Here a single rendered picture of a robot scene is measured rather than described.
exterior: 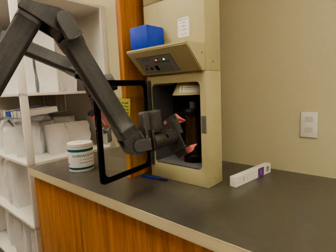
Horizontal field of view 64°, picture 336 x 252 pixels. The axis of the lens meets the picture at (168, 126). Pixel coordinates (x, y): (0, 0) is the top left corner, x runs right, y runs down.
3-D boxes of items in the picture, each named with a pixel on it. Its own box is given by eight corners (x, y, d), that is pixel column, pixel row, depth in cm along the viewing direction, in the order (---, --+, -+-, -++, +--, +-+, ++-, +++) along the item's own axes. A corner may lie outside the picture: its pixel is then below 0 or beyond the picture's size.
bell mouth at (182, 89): (188, 94, 133) (187, 82, 133) (219, 93, 122) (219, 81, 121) (164, 95, 120) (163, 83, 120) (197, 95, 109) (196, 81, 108)
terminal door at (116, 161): (151, 165, 128) (146, 80, 122) (101, 186, 103) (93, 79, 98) (149, 165, 128) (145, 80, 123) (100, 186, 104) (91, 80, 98)
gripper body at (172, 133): (175, 118, 92) (160, 121, 86) (188, 146, 90) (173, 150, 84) (163, 127, 96) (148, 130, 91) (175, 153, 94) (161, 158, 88)
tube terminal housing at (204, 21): (183, 162, 149) (178, 16, 139) (237, 172, 128) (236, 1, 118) (151, 174, 131) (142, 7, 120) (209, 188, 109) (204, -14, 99)
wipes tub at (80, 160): (86, 164, 155) (83, 138, 153) (99, 168, 146) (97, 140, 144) (64, 170, 145) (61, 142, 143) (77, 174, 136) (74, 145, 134)
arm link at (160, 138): (142, 152, 85) (155, 152, 81) (139, 130, 85) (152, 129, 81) (157, 147, 90) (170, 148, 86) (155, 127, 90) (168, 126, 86)
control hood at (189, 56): (146, 75, 124) (145, 53, 123) (206, 70, 103) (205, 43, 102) (127, 75, 116) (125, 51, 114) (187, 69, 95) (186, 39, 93)
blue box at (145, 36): (147, 52, 121) (146, 31, 120) (164, 49, 114) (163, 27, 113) (130, 50, 113) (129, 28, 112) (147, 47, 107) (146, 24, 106)
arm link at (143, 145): (123, 151, 85) (135, 153, 78) (118, 114, 84) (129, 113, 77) (156, 144, 91) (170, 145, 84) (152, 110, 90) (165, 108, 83)
